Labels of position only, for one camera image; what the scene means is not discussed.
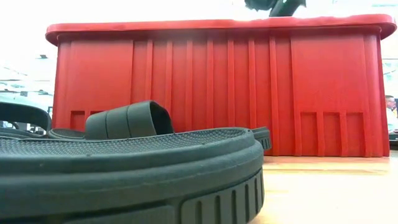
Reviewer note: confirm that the olive green rubber slide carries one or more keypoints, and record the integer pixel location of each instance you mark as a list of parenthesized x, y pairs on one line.
[(130, 174), (124, 121)]

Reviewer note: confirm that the red plastic bin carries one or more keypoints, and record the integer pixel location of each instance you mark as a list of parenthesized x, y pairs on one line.
[(217, 77)]

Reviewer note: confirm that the person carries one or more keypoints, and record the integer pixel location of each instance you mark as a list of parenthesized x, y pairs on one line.
[(391, 115)]

